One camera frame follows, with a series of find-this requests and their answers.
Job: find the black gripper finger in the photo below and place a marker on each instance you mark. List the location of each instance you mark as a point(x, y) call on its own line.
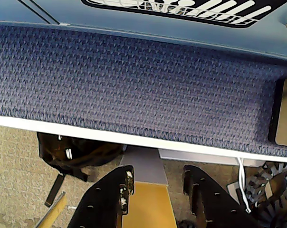
point(103, 204)
point(214, 206)

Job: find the yellow wooden board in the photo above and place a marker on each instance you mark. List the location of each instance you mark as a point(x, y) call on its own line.
point(148, 206)

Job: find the light wooden stick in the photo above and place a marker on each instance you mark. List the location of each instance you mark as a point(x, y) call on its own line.
point(54, 212)

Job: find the black bag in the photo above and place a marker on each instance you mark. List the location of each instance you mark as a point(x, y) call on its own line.
point(86, 154)

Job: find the gray flat panel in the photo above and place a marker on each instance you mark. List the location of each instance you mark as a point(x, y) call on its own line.
point(146, 166)

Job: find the blue woven mat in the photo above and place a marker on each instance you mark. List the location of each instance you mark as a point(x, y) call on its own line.
point(134, 90)

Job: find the beige board with black edge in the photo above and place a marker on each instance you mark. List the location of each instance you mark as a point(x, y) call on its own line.
point(286, 111)

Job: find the blue toy kitchen unit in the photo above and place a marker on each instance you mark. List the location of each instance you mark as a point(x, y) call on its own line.
point(134, 26)

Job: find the blue dishwasher door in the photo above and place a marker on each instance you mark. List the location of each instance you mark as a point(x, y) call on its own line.
point(74, 13)

